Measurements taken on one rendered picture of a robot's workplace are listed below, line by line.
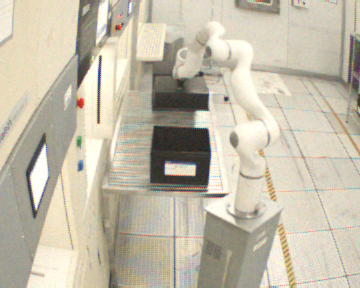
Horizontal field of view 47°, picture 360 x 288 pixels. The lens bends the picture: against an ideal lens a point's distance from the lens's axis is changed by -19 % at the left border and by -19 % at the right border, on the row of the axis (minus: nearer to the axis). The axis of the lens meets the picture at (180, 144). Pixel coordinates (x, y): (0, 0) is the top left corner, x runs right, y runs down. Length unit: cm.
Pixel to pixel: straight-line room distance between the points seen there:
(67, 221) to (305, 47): 557
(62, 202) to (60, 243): 21
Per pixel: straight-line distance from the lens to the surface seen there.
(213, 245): 228
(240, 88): 204
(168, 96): 263
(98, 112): 248
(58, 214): 169
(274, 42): 670
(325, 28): 686
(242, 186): 212
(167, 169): 232
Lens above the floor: 198
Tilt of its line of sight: 26 degrees down
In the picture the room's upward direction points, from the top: 3 degrees clockwise
